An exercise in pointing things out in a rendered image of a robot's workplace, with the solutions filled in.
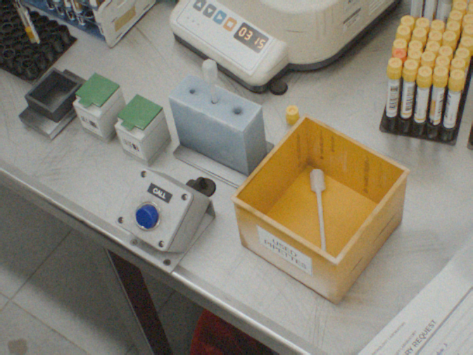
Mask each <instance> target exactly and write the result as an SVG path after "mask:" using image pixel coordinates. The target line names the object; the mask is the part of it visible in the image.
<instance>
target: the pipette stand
mask: <svg viewBox="0 0 473 355"><path fill-rule="evenodd" d="M215 91H216V96H217V103H216V104H214V103H213V98H212V94H211V89H210V84H209V83H207V82H205V81H204V80H203V79H201V78H199V77H196V76H195V75H192V74H190V73H188V74H187V75H186V76H185V77H184V79H183V80H181V81H180V83H179V84H178V85H177V86H176V88H174V89H173V91H172V92H171V93H170V95H169V96H168V100H169V103H170V108H171V111H172V117H173V120H174V123H175V128H176V131H177V136H178V140H179V145H178V146H177V148H176V149H175V150H174V151H173V153H172V154H173V156H174V157H176V158H178V159H180V160H182V161H185V162H187V163H189V164H191V165H193V166H195V167H197V168H199V169H201V170H203V171H205V172H207V173H209V174H211V175H213V176H215V177H217V178H219V179H221V180H223V181H225V182H227V183H229V184H231V185H233V186H235V187H237V188H238V187H239V186H240V185H241V184H242V183H243V182H244V180H245V179H246V178H247V177H248V176H249V175H250V174H251V173H252V172H253V171H254V169H255V168H256V167H257V166H259V165H260V163H261V162H262V161H263V160H264V159H265V157H266V156H267V155H268V154H269V153H270V152H271V151H272V150H273V149H274V147H275V145H274V144H273V143H271V142H268V141H266V136H265V124H264V117H263V106H261V105H260V104H256V103H254V102H252V101H249V100H248V99H245V98H243V97H241V96H239V95H236V94H234V93H232V92H229V91H227V90H226V89H223V88H221V87H218V86H217V85H215Z"/></svg>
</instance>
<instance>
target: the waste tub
mask: <svg viewBox="0 0 473 355"><path fill-rule="evenodd" d="M313 169H320V170H322V171H323V172H324V182H325V189H324V191H323V192H321V200H322V214H323V222H324V236H325V243H326V252H325V251H323V250H322V247H321V240H320V225H319V217H318V209H317V195H316V192H314V191H312V190H311V187H310V172H311V171H312V170H313ZM410 172H411V170H410V169H409V168H407V167H405V166H402V165H401V164H399V163H397V162H395V161H393V160H391V159H390V158H388V157H386V156H384V155H382V154H380V153H379V152H377V151H375V150H374V149H371V148H369V147H367V146H365V145H364V144H362V143H360V142H358V141H357V140H355V139H353V138H351V137H349V136H348V135H345V134H344V133H342V132H340V131H338V130H336V129H334V128H332V127H330V126H328V125H326V124H324V123H323V122H321V121H319V120H317V119H315V118H314V117H313V116H311V115H309V114H307V113H304V114H303V115H302V116H301V118H300V119H299V120H298V122H297V123H296V124H295V125H294V126H293V127H292V128H291V129H290V131H288V132H287V134H286V135H285V136H284V137H283V138H282V140H281V141H280V142H279V143H278V144H277V145H276V147H275V148H274V149H273V150H272V151H271V152H270V153H269V154H268V155H267V156H266V157H265V159H264V160H263V161H262V162H261V163H260V165H259V166H257V167H256V168H255V169H254V171H253V172H252V173H251V174H250V175H249V176H248V177H247V178H246V179H245V180H244V182H243V183H242V184H241V185H240V186H239V187H238V189H237V190H236V191H235V192H234V193H233V195H232V196H231V197H230V198H229V199H230V201H232V202H233V204H234V211H235V215H236V222H237V226H238V231H239V238H240V242H241V245H242V246H244V247H246V248H247V249H248V250H250V251H252V252H253V253H254V254H256V255H259V256H260V257H262V258H263V259H265V260H266V261H268V262H270V263H271V264H272V265H274V266H276V267H278V268H279V269H280V270H282V271H284V272H285V273H287V275H289V276H290V277H292V278H293V279H295V280H297V281H298V282H300V283H301V284H303V285H305V286H306V287H307V288H309V289H311V290H312V291H314V292H315V293H317V294H319V295H320V296H321V297H323V298H325V299H326V300H328V301H330V302H331V303H333V304H335V305H338V304H339V303H340V301H341V300H342V299H343V298H344V297H345V295H346V294H347V292H348V291H349V289H350V288H351V287H352V286H353V285H354V283H355V282H356V280H357V279H358V278H359V277H360V275H361V274H362V272H363V271H364V269H365V268H366V267H367V265H368V264H369V263H370V261H371V260H372V259H373V258H374V256H375V255H376V254H377V252H378V251H379V250H380V249H381V247H382V246H383V245H384V243H385V242H386V240H387V239H388V238H389V237H390V236H391V234H392V233H393V231H394V230H395V229H396V228H397V227H398V225H399V224H400V222H401V221H402V218H403V207H404V200H405V194H406V187H407V181H408V175H409V174H410Z"/></svg>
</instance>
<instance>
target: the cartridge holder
mask: <svg viewBox="0 0 473 355"><path fill-rule="evenodd" d="M86 81H87V80H85V79H84V78H82V77H80V76H78V75H76V74H74V73H72V72H70V71H69V70H67V69H65V70H64V71H63V72H61V71H59V70H58V69H56V68H52V69H51V70H50V71H49V72H48V73H47V74H46V75H45V76H44V77H43V78H42V79H41V80H40V81H39V82H38V83H37V84H36V85H35V86H34V87H33V88H32V89H31V90H30V91H29V92H28V93H27V94H26V95H24V97H25V100H26V102H27V105H28V106H27V107H26V108H25V109H24V110H23V111H22V112H21V113H20V114H19V115H18V117H19V119H20V122H22V123H24V124H26V125H27V126H29V127H31V128H32V129H35V130H36V131H38V132H40V133H42V134H43V135H45V136H46V137H48V138H49V139H53V138H54V137H55V136H56V135H57V134H58V133H59V132H60V131H61V130H62V129H63V128H64V127H65V126H66V125H67V124H68V123H69V122H70V121H71V120H72V119H73V117H74V116H75V115H76V114H77V113H76V110H75V107H74V106H73V102H74V101H75V100H76V99H77V97H76V95H75V93H76V91H77V90H78V89H79V88H80V87H81V86H82V85H83V84H84V83H85V82H86Z"/></svg>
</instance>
